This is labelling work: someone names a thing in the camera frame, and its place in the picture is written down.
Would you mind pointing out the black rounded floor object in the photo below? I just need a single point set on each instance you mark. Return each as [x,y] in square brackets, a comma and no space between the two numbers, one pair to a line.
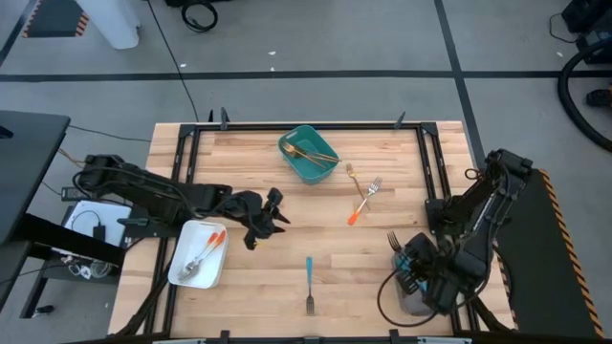
[597,98]

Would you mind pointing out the white pillar base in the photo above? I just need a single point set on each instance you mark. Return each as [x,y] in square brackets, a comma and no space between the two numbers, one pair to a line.
[112,24]

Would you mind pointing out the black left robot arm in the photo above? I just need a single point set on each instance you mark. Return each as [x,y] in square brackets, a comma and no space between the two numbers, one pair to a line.
[158,196]

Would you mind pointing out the grey metal bracket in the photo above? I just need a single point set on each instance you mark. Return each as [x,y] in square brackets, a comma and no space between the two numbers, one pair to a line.
[179,341]
[444,340]

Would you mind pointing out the black aluminium table frame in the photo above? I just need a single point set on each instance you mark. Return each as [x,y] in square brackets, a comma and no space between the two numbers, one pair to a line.
[239,126]

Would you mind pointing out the white plastic bin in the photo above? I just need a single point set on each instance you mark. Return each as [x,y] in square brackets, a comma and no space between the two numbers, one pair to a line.
[210,272]

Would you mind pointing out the black mat with striped edge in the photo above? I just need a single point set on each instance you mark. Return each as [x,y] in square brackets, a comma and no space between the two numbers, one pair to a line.
[550,286]
[55,19]

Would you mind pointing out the forks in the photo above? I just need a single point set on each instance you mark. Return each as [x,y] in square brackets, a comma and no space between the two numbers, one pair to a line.
[394,241]

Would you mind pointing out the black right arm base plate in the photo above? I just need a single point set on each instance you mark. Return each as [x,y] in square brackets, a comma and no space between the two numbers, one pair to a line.
[432,210]

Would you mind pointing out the black desk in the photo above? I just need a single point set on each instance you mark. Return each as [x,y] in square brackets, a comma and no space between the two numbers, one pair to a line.
[28,162]

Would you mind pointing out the teal plastic bin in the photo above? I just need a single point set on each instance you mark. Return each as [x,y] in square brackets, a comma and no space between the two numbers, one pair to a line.
[315,172]

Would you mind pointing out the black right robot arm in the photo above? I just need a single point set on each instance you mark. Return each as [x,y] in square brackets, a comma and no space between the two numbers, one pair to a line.
[487,210]

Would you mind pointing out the black power brick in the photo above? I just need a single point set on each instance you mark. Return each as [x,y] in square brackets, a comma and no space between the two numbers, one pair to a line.
[72,193]

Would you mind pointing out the black equipment case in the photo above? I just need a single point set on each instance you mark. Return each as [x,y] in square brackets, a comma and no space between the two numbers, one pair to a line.
[588,12]

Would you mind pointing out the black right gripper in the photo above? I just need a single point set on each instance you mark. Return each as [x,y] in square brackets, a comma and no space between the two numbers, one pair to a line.
[449,282]

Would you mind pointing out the black desk leg frame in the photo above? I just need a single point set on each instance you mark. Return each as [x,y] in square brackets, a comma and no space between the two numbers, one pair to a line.
[57,236]

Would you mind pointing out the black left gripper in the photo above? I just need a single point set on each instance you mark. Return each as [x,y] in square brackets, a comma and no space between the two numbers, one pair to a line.
[248,208]

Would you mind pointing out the white flat box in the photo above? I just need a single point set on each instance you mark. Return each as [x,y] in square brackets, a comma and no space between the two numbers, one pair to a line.
[81,217]

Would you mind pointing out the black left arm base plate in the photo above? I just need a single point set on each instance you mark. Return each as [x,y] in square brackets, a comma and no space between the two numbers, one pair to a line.
[143,231]

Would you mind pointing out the small black power adapter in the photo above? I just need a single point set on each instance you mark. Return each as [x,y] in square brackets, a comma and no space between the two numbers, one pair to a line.
[99,232]

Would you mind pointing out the black device box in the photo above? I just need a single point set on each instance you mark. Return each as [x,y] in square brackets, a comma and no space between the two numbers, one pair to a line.
[597,45]

